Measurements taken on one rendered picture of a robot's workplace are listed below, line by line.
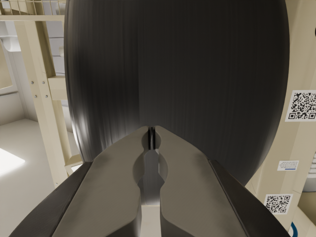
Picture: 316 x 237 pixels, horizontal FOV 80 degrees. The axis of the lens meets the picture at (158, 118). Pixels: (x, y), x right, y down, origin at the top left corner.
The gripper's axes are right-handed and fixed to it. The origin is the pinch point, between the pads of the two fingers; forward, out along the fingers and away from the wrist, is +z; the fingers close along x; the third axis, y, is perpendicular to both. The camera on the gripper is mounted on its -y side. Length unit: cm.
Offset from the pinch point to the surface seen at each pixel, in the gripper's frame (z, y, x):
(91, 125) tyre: 8.9, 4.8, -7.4
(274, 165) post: 26.0, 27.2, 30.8
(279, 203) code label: 24, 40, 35
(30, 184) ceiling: 265, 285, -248
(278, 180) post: 25, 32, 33
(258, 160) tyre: 8.9, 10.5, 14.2
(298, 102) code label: 28.1, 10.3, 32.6
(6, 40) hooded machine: 531, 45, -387
